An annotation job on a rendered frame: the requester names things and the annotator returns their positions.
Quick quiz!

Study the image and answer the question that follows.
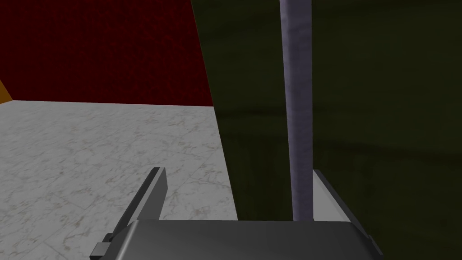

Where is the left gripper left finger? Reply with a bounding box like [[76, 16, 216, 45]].
[[108, 166, 169, 237]]

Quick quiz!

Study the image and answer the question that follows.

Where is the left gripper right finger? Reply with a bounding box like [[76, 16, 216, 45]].
[[313, 168, 372, 238]]

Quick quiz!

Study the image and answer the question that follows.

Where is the dark olive green door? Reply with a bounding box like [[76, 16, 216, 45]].
[[190, 0, 462, 260]]

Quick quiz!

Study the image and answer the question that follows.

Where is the grey vertical bar handle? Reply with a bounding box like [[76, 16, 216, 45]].
[[279, 0, 314, 222]]

